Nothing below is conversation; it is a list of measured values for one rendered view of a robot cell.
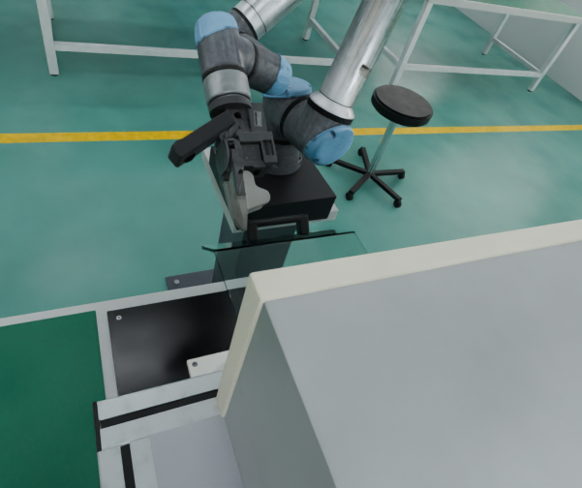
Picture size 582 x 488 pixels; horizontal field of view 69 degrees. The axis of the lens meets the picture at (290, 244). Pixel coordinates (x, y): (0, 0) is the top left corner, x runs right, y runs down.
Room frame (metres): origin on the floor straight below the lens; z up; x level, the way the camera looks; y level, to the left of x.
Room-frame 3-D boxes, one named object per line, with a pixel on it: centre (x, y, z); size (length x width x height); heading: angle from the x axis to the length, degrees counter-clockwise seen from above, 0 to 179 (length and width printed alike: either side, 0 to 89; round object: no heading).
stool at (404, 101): (2.25, -0.33, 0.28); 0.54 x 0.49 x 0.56; 36
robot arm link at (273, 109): (0.98, 0.13, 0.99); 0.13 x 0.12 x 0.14; 51
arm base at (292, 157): (0.99, 0.13, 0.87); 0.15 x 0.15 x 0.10
